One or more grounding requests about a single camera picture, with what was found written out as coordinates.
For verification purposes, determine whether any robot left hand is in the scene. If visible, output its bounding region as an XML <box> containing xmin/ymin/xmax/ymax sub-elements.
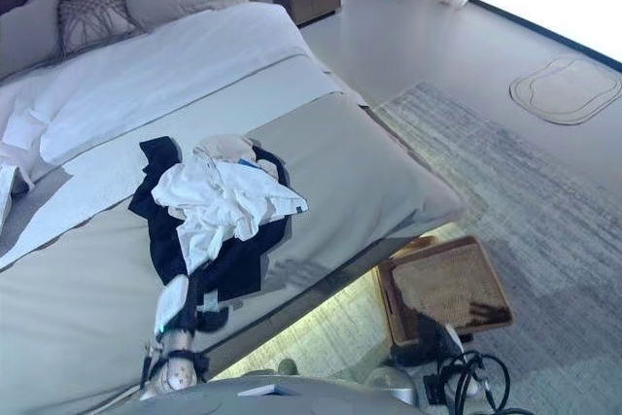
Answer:
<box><xmin>154</xmin><ymin>270</ymin><xmax>232</xmax><ymax>339</ymax></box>

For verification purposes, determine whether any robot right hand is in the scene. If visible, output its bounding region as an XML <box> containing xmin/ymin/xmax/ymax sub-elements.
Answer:
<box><xmin>415</xmin><ymin>301</ymin><xmax>507</xmax><ymax>356</ymax></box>

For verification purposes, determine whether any black garment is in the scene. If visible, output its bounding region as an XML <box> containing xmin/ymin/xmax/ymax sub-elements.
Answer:
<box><xmin>127</xmin><ymin>137</ymin><xmax>294</xmax><ymax>303</ymax></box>

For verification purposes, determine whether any woven wicker basket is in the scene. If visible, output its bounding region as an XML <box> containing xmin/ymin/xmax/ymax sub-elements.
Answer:
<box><xmin>370</xmin><ymin>235</ymin><xmax>515</xmax><ymax>346</ymax></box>

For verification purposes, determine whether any large bed with grey cover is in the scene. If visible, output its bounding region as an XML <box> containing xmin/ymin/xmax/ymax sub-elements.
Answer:
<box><xmin>0</xmin><ymin>0</ymin><xmax>470</xmax><ymax>415</ymax></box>

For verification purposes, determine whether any white garment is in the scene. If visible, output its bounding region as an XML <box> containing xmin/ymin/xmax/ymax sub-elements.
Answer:
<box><xmin>151</xmin><ymin>148</ymin><xmax>310</xmax><ymax>276</ymax></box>

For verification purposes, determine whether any grey robot torso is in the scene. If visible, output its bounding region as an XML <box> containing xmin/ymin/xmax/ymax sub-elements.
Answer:
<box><xmin>111</xmin><ymin>369</ymin><xmax>420</xmax><ymax>415</ymax></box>

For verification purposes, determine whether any grey textured area rug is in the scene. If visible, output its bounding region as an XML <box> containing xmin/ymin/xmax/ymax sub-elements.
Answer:
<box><xmin>212</xmin><ymin>81</ymin><xmax>622</xmax><ymax>415</ymax></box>

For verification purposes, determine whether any beige garment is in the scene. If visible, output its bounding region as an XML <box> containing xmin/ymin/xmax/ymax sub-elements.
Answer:
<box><xmin>193</xmin><ymin>134</ymin><xmax>259</xmax><ymax>164</ymax></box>

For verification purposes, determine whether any white duvet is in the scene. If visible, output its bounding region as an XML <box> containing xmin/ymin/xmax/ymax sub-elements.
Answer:
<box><xmin>0</xmin><ymin>0</ymin><xmax>363</xmax><ymax>183</ymax></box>

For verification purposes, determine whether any white oval floor mat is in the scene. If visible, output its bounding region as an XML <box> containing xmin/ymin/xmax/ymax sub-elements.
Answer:
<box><xmin>508</xmin><ymin>55</ymin><xmax>622</xmax><ymax>126</ymax></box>

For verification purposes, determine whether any patterned grey decorative cushion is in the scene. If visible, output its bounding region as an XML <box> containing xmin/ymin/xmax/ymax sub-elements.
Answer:
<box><xmin>56</xmin><ymin>0</ymin><xmax>143</xmax><ymax>57</ymax></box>

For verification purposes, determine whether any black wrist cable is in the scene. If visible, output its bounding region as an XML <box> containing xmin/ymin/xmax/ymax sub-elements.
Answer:
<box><xmin>421</xmin><ymin>350</ymin><xmax>515</xmax><ymax>415</ymax></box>

